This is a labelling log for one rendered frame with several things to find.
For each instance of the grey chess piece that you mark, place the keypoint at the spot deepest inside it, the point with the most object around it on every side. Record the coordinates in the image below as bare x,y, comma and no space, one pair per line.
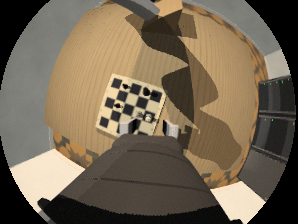
138,114

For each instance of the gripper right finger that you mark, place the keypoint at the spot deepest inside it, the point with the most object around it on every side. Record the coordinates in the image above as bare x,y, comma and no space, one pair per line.
169,129

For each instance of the black and white chessboard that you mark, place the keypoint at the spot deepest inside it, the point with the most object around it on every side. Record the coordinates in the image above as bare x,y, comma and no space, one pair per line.
130,100

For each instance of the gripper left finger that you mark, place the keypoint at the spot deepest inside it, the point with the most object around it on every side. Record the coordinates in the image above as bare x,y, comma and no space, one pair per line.
128,127

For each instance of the black chess king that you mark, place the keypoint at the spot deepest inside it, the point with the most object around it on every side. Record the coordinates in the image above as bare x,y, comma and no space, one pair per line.
146,91

